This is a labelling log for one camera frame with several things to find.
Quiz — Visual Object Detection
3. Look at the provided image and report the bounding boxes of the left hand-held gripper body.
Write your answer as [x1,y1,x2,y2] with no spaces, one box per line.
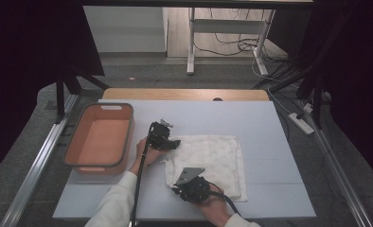
[148,118,174,149]

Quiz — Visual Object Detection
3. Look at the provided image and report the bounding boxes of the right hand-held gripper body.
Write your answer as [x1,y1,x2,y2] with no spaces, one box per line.
[174,166,212,204]

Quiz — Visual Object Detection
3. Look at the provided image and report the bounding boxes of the white baby garment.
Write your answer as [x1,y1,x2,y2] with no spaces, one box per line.
[162,134,249,202]

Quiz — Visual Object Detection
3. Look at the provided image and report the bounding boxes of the orange plastic basket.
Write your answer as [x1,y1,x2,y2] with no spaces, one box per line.
[62,102,135,176]

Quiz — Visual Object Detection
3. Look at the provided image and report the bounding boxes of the person's left hand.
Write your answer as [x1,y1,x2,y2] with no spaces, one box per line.
[129,136,167,176]

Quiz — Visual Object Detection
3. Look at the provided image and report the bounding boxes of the person's right hand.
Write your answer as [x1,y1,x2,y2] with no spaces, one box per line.
[195,183,233,227]

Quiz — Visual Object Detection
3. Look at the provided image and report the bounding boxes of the wooden table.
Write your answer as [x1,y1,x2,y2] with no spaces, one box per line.
[102,88,270,102]

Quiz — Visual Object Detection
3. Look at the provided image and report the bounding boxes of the black metal stand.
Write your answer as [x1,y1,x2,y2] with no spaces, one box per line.
[55,74,111,125]
[296,70,326,130]

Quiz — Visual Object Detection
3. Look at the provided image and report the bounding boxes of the white cabinet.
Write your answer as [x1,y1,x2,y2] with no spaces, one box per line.
[83,6,169,54]

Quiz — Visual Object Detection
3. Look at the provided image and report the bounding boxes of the white power strip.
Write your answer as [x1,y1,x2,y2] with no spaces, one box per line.
[288,112,315,136]

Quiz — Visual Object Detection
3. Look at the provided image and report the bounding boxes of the dark curtain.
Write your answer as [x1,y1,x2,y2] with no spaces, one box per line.
[267,0,373,190]
[0,0,106,183]

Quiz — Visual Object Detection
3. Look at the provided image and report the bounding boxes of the right hand-held gripper black cable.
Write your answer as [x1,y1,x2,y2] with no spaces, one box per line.
[206,181,242,218]

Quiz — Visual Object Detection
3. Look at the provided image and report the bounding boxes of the hand-held gripper black cable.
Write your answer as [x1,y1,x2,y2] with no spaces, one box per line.
[206,181,242,218]
[129,122,154,227]

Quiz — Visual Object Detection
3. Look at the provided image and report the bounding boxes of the left hand-held gripper black cable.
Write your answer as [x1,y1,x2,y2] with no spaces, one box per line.
[129,122,154,227]

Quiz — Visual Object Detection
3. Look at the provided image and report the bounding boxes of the black floor cables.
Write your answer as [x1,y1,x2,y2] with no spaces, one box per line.
[193,8,290,64]

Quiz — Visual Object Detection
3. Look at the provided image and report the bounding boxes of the white metal desk frame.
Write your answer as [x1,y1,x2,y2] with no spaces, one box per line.
[186,8,275,77]

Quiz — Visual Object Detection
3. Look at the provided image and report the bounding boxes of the aluminium rail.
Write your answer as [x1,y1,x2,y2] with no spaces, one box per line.
[297,100,373,227]
[0,94,80,227]

